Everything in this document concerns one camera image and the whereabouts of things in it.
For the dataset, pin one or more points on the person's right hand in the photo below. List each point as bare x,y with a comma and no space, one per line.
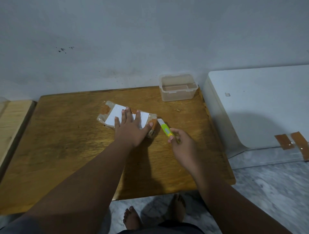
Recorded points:
188,152

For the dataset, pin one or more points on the person's left hand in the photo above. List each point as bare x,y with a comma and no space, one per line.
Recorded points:
130,132

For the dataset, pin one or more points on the brown cardboard box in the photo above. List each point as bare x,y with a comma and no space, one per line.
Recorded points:
113,115

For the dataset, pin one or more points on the yellow utility knife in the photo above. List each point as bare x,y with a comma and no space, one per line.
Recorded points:
166,130

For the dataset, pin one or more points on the clear plastic container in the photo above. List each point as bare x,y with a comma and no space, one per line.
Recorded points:
177,90

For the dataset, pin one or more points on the person's right forearm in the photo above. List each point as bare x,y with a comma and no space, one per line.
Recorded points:
229,205

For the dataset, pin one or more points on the person's left forearm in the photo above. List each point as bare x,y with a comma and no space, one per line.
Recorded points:
79,192

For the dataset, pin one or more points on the person's right foot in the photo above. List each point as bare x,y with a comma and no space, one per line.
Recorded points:
177,207

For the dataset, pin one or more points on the person's foot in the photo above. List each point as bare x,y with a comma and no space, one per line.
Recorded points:
132,219
177,207

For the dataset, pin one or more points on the person's left foot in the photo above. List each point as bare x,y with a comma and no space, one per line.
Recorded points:
132,219

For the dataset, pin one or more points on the dark shorts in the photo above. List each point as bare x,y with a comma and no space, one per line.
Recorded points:
169,229

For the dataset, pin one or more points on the white cabinet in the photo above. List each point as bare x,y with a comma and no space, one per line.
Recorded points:
260,108

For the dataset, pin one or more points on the short brown tape strip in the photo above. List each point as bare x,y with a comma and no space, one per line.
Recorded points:
284,141

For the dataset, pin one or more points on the long brown tape strip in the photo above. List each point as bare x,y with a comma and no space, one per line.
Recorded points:
300,144

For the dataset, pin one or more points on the light wooden side table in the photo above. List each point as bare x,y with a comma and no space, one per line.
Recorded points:
12,125

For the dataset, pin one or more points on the grey shirt sleeve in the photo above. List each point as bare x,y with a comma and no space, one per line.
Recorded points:
12,227

